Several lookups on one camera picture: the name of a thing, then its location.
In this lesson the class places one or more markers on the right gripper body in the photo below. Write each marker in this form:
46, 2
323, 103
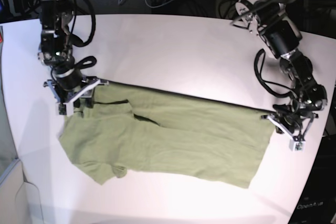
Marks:
68, 86

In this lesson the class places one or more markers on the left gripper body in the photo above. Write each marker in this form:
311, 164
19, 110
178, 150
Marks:
292, 120

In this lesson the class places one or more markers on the green T-shirt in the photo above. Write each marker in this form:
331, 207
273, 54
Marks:
138, 129

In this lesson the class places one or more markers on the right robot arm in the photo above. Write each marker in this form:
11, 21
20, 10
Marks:
58, 39

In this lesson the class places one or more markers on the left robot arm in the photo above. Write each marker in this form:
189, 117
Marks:
268, 20

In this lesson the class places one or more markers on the black OpenArm base box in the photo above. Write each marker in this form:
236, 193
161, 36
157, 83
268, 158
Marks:
317, 201

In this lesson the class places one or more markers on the white side cabinet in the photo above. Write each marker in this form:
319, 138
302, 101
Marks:
20, 200

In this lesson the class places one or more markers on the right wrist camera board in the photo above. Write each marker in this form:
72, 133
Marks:
61, 108

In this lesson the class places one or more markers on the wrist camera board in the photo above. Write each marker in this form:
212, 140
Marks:
296, 146
61, 108

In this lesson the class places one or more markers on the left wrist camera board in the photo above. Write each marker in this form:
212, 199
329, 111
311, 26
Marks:
296, 146

